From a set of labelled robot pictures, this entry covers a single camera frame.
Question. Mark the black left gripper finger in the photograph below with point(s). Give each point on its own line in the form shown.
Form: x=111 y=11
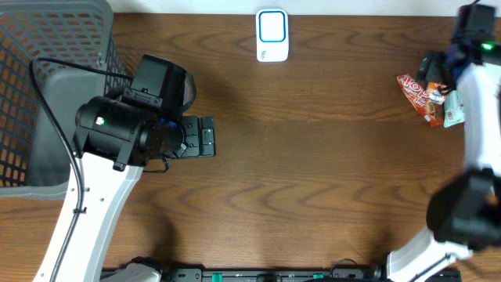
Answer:
x=207 y=122
x=207 y=146

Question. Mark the red chocolate bar wrapper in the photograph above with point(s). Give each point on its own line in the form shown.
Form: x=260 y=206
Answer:
x=416 y=94

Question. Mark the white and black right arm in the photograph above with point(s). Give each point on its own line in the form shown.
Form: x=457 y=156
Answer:
x=460 y=219

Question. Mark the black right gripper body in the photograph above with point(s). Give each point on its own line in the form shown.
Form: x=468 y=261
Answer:
x=435 y=63

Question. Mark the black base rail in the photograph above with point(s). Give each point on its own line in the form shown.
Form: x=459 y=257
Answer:
x=199 y=275

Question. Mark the teal snack wrapper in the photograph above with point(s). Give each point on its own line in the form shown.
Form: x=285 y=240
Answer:
x=453 y=107

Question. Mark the white barcode scanner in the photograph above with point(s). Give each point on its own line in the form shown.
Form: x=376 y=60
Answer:
x=272 y=35

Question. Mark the orange small snack packet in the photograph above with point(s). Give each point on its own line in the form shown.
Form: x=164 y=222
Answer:
x=436 y=92

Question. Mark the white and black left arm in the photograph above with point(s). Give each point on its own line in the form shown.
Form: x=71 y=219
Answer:
x=113 y=142

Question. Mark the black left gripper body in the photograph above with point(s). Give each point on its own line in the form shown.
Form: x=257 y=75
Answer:
x=194 y=136

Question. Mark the dark grey plastic basket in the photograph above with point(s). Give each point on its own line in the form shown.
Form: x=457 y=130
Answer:
x=77 y=60

